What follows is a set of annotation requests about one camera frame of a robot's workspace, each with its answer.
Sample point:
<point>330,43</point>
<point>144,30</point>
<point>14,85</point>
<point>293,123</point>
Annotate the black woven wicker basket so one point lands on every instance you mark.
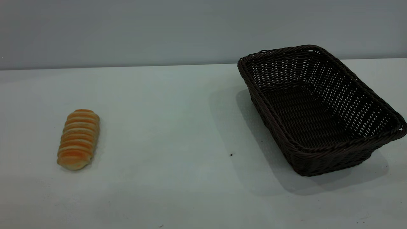
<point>318,117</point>

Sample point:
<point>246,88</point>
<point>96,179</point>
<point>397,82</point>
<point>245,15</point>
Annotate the orange ridged bread loaf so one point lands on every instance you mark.
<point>78,139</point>

